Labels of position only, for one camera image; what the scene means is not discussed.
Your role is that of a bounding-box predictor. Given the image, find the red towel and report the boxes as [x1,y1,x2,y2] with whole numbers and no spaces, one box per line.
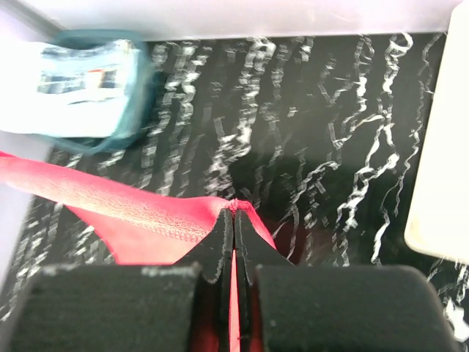
[1,154,275,351]

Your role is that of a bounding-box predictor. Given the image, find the cream plastic tray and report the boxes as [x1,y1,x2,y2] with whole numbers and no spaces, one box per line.
[404,1,468,264]

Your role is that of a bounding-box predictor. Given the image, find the light blue towel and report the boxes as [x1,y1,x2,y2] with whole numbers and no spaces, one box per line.
[1,42,137,138]

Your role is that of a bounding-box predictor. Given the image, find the blue beige patterned towel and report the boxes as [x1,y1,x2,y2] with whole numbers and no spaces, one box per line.
[36,40,140,104]

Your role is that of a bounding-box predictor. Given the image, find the teal plastic basket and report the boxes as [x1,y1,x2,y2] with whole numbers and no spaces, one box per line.
[43,29,158,155]

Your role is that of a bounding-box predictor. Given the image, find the left aluminium frame post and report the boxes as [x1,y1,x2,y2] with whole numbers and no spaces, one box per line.
[1,0,64,37]

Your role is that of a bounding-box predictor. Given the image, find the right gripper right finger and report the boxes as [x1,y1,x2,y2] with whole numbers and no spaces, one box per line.
[234,210,292,351]

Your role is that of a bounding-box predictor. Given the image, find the black marble pattern mat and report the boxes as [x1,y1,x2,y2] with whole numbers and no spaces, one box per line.
[1,33,468,351]

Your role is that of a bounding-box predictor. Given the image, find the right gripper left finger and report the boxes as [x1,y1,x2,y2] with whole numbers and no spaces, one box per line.
[176,209,234,351]

